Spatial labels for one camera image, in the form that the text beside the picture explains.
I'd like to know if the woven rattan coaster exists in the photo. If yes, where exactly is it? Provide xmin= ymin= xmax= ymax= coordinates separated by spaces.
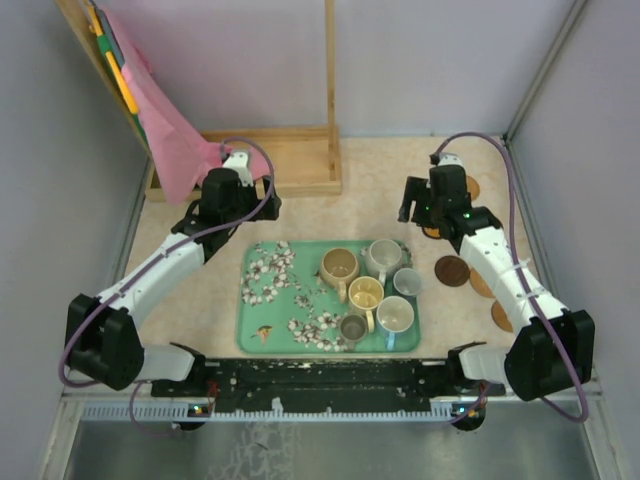
xmin=466 ymin=175 xmax=480 ymax=202

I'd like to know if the dark brown wooden coaster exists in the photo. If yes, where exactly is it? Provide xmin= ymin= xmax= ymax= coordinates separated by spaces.
xmin=434 ymin=255 xmax=470 ymax=287

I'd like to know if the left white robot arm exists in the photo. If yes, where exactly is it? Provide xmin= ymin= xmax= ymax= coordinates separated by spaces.
xmin=58 ymin=137 xmax=282 ymax=397

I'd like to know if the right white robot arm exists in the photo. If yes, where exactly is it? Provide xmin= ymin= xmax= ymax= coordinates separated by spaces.
xmin=398 ymin=153 xmax=595 ymax=401

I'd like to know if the small blue-grey cup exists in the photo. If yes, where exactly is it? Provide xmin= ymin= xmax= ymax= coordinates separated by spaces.
xmin=393 ymin=267 xmax=423 ymax=298

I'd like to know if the light woven coaster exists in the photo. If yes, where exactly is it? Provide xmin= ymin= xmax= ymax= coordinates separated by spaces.
xmin=469 ymin=269 xmax=494 ymax=299

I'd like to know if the light brown wooden coaster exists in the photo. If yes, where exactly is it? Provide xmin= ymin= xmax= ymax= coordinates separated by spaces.
xmin=490 ymin=301 xmax=513 ymax=333

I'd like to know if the small grey cup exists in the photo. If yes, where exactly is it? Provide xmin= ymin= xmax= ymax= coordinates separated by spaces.
xmin=339 ymin=314 xmax=368 ymax=351

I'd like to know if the pink cloth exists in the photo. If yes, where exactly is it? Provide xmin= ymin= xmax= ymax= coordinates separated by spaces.
xmin=97 ymin=5 xmax=268 ymax=207

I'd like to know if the white grey mug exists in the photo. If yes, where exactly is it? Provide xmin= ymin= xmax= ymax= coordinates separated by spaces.
xmin=365 ymin=239 xmax=403 ymax=286

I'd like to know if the wooden rack stand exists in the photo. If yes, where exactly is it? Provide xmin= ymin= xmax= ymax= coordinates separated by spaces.
xmin=57 ymin=1 xmax=342 ymax=198

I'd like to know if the yellow mug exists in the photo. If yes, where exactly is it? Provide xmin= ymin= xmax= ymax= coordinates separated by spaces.
xmin=348 ymin=276 xmax=385 ymax=333

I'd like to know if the green floral tray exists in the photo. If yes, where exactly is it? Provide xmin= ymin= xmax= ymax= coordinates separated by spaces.
xmin=235 ymin=239 xmax=423 ymax=355

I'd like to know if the light blue mug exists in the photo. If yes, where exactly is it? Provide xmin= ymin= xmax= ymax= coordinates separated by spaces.
xmin=375 ymin=296 xmax=415 ymax=352

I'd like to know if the beige mug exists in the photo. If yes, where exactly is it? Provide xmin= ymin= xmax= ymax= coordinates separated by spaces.
xmin=319 ymin=248 xmax=360 ymax=303

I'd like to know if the yellow green hanger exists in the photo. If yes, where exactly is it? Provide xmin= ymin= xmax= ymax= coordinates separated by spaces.
xmin=85 ymin=3 xmax=139 ymax=116

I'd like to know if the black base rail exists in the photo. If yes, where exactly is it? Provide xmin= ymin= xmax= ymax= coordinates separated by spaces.
xmin=151 ymin=354 xmax=488 ymax=414

